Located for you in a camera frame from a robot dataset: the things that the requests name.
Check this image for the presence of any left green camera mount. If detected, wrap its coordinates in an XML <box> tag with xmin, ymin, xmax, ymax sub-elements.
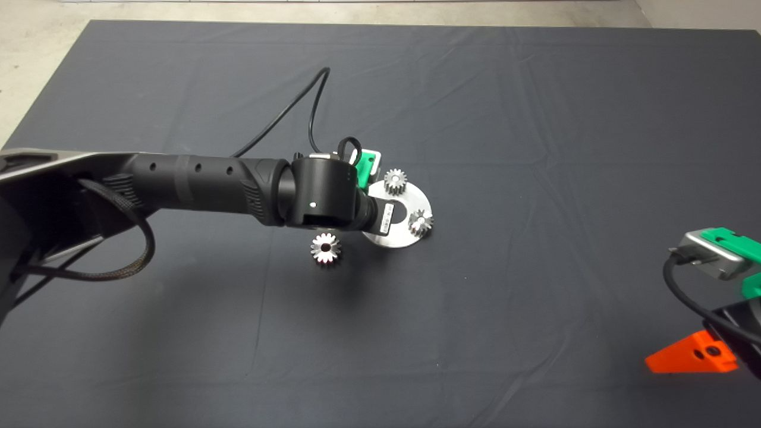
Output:
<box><xmin>351</xmin><ymin>151</ymin><xmax>380</xmax><ymax>190</ymax></box>

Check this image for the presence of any larger steel gear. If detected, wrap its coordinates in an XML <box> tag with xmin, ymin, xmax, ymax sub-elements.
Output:
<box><xmin>310</xmin><ymin>232</ymin><xmax>343</xmax><ymax>266</ymax></box>

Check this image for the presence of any dark grey table cloth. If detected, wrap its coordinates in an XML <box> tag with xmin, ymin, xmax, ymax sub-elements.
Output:
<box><xmin>0</xmin><ymin>19</ymin><xmax>761</xmax><ymax>428</ymax></box>

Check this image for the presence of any left black braided cable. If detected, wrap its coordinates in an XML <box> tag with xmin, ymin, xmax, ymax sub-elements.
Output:
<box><xmin>18</xmin><ymin>178</ymin><xmax>156</xmax><ymax>282</ymax></box>

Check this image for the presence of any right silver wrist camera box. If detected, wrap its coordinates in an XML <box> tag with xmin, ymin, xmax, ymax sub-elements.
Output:
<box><xmin>669</xmin><ymin>231</ymin><xmax>753</xmax><ymax>282</ymax></box>

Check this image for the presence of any right green camera mount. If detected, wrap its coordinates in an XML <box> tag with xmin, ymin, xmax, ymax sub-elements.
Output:
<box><xmin>700</xmin><ymin>227</ymin><xmax>761</xmax><ymax>299</ymax></box>

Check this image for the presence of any small steel gear on peg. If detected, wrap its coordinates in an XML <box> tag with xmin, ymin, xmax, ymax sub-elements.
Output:
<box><xmin>383</xmin><ymin>168</ymin><xmax>408</xmax><ymax>196</ymax></box>
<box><xmin>408</xmin><ymin>209</ymin><xmax>435</xmax><ymax>238</ymax></box>

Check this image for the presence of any right black camera cable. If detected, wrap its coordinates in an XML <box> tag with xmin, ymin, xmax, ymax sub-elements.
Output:
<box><xmin>662</xmin><ymin>251</ymin><xmax>761</xmax><ymax>347</ymax></box>

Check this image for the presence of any left thin black camera cable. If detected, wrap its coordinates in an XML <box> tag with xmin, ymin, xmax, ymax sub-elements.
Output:
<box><xmin>231</xmin><ymin>67</ymin><xmax>363</xmax><ymax>166</ymax></box>

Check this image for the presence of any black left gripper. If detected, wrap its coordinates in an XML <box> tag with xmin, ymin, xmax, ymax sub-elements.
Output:
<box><xmin>357</xmin><ymin>195</ymin><xmax>398</xmax><ymax>236</ymax></box>

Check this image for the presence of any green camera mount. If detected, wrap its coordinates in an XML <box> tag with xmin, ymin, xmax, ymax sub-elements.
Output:
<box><xmin>700</xmin><ymin>227</ymin><xmax>761</xmax><ymax>299</ymax></box>
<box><xmin>351</xmin><ymin>151</ymin><xmax>380</xmax><ymax>190</ymax></box>

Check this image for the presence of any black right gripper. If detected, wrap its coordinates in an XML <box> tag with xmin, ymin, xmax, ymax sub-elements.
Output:
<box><xmin>645</xmin><ymin>299</ymin><xmax>761</xmax><ymax>382</ymax></box>

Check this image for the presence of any round metal plate with hole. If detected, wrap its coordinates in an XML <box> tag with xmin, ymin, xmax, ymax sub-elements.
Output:
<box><xmin>363</xmin><ymin>181</ymin><xmax>433</xmax><ymax>249</ymax></box>

